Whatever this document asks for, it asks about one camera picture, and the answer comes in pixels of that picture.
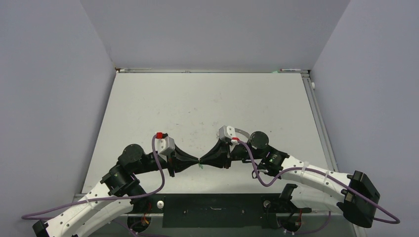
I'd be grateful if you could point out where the aluminium rail edge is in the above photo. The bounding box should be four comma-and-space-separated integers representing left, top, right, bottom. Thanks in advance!
301, 73, 339, 171
115, 68, 309, 74

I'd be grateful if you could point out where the aluminium rail back edge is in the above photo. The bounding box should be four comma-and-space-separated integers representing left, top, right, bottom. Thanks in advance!
115, 68, 309, 74

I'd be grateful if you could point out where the purple cable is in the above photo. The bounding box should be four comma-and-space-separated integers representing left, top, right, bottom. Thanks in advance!
235, 140, 401, 235
21, 133, 166, 237

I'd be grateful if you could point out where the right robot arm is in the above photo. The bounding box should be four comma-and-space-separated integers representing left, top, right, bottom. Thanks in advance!
199, 131, 380, 228

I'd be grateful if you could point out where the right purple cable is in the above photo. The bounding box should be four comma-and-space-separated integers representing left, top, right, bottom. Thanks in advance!
235, 140, 401, 235

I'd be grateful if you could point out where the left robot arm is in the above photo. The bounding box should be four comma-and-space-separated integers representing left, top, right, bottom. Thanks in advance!
33, 144, 199, 237

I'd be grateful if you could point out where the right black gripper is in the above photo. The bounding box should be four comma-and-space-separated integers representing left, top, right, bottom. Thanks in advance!
200, 138, 263, 168

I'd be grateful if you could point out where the aluminium rail right edge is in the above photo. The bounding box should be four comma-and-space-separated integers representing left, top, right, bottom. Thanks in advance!
301, 73, 339, 171

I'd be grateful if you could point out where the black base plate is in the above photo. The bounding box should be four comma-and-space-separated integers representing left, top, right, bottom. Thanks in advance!
126, 194, 312, 229

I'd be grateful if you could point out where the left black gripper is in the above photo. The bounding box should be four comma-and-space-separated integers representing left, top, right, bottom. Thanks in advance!
133, 143, 199, 177

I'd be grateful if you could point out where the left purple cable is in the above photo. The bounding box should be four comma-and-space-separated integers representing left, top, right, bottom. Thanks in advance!
21, 133, 166, 237

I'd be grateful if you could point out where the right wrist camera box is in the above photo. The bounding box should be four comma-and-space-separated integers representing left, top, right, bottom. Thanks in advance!
218, 125, 237, 142

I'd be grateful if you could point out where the marker pen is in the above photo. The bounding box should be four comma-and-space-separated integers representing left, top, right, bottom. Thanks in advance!
279, 69, 303, 73

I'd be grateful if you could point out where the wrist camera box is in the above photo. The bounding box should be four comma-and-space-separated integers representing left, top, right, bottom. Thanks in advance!
218, 125, 237, 142
155, 136, 175, 156

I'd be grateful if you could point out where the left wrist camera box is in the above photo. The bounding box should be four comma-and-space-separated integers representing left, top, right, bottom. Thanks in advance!
155, 136, 175, 156

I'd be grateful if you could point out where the perforated metal key plate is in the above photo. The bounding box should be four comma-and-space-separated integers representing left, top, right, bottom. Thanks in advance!
235, 128, 250, 139

